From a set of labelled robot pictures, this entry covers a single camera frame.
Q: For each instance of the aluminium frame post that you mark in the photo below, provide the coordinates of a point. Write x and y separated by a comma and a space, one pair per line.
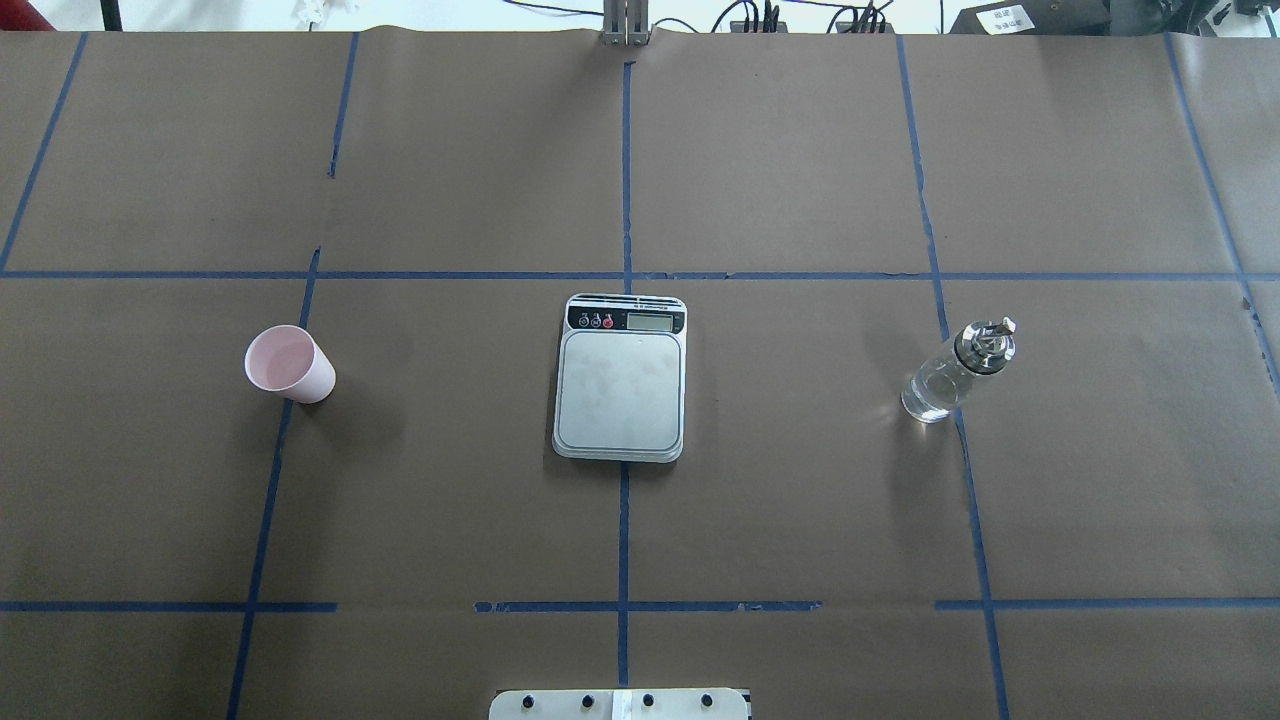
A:
625, 23

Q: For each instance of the digital kitchen scale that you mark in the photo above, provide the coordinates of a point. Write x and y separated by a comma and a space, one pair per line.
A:
621, 378

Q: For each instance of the glass sauce bottle metal cap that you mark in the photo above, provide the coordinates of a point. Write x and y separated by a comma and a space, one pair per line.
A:
974, 356

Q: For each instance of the pink plastic cup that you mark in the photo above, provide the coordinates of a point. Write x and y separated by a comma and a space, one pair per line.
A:
286, 361

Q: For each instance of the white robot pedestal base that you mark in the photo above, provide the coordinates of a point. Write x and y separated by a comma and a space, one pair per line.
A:
623, 703

